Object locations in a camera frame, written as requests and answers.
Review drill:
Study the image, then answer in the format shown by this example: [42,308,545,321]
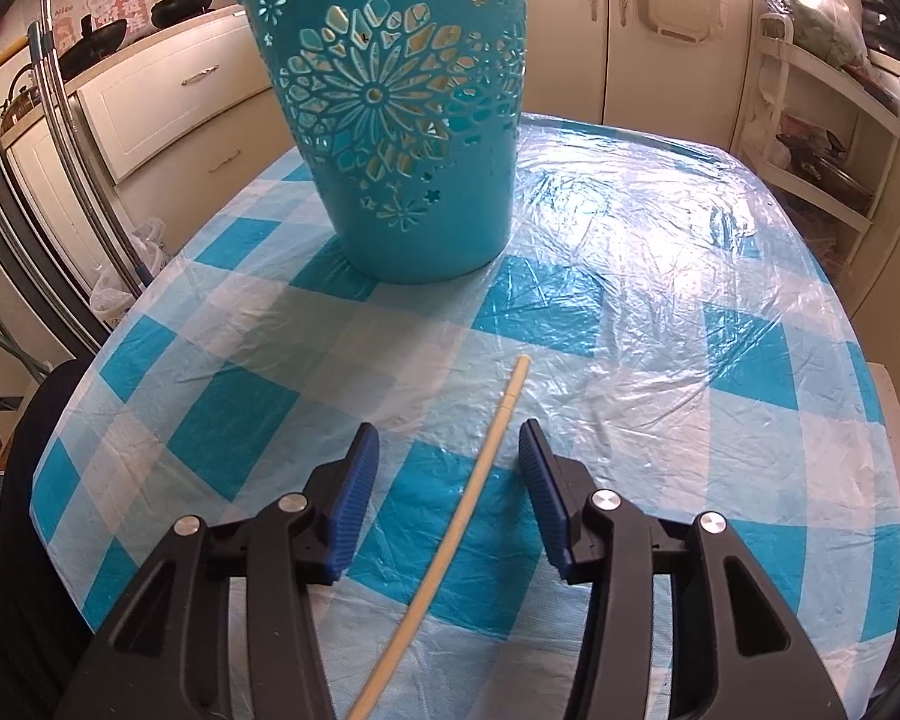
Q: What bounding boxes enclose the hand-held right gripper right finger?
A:
[517,420,848,720]

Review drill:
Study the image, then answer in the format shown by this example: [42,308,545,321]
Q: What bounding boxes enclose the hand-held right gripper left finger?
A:
[52,424,380,720]

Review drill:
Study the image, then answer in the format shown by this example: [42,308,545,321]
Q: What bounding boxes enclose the steel kettle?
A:
[0,66,47,132]

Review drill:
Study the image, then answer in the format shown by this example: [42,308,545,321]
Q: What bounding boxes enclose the blue checkered plastic tablecloth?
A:
[30,111,900,720]

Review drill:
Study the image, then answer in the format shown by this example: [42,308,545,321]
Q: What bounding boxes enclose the white plastic bag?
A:
[88,216,167,327]

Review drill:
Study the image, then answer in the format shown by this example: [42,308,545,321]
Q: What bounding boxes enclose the steel pot with lid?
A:
[775,127,876,212]

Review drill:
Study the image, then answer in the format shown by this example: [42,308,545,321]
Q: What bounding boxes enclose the white rolling cart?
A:
[748,9,900,265]

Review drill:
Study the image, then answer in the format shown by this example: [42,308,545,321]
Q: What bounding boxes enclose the teal plastic cutout basket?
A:
[238,0,537,284]

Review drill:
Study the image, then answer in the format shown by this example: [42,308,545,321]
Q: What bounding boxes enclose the clear bag of vegetables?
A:
[767,0,869,70]

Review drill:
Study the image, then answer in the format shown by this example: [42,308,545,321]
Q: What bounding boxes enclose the metal mop handles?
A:
[26,0,147,305]

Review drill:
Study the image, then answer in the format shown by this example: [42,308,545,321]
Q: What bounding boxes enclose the dark cloth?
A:
[0,358,121,720]

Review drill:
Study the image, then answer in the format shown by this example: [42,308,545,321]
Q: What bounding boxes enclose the wooden chopstick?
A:
[345,355,532,720]

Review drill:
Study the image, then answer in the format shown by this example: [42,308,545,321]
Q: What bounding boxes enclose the white counter cabinets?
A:
[523,0,767,158]

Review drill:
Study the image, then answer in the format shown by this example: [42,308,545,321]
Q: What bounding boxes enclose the white drawer cabinet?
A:
[4,6,290,275]

